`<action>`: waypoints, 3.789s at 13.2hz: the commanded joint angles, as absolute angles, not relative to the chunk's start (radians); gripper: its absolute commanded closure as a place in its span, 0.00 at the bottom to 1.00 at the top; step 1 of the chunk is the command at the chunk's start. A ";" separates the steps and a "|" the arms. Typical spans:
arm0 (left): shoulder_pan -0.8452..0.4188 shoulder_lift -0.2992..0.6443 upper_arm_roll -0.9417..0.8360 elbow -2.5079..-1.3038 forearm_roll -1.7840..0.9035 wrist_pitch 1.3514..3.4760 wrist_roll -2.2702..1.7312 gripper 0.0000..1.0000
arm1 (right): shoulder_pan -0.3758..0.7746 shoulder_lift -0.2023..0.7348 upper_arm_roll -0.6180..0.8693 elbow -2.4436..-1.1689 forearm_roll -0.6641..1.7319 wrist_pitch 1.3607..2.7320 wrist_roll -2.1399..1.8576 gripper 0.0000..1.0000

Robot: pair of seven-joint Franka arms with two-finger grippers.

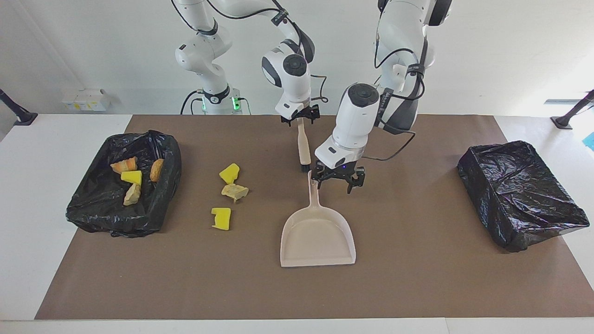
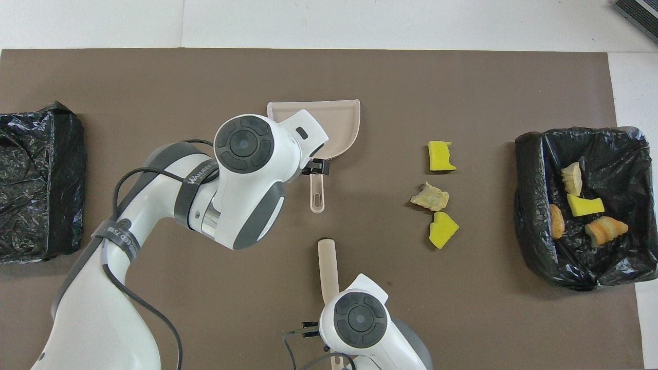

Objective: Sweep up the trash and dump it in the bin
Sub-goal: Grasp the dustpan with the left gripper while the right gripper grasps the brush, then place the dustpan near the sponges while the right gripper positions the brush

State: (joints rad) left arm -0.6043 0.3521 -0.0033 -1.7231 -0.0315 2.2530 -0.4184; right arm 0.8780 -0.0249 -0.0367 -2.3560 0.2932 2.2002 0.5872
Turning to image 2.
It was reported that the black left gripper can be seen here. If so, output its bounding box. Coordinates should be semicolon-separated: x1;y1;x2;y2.
302;158;330;177

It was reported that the beige plastic dustpan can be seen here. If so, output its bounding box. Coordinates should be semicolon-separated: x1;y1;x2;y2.
267;99;361;213

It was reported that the beige hand brush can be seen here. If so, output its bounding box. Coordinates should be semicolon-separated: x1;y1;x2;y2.
317;237;344;370

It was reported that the pale food scrap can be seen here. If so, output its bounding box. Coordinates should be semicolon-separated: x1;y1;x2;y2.
410;181;450;212

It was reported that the yellow sponge piece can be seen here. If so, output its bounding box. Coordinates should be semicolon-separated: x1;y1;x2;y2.
428;140;458;172
566;193;606;217
429;211;460;250

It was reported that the brown fried nugget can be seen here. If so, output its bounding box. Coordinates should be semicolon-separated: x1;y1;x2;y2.
549;204;565;239

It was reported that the pale striped croissant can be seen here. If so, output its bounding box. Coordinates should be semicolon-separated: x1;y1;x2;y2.
560;162;583;197

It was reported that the orange striped croissant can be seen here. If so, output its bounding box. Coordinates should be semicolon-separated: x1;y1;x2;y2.
584;216;629;249

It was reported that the left black trash bag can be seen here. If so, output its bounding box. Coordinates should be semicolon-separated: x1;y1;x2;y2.
0;101;87;265

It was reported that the black trash bag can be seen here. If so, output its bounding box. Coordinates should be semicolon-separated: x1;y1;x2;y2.
0;101;87;265
514;127;658;292

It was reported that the right black trash bag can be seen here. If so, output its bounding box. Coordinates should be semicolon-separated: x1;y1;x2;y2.
514;127;658;292

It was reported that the brown table mat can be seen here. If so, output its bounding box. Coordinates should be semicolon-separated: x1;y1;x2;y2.
0;49;646;370

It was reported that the dark ribbed grille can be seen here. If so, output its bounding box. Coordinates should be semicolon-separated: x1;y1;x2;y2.
611;0;658;44

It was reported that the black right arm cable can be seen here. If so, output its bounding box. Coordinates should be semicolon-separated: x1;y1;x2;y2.
283;329;356;370

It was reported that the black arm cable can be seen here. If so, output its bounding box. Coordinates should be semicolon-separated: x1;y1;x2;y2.
283;329;356;370
102;139;215;370

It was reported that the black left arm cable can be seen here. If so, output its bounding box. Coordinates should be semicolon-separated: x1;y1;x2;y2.
102;139;215;370

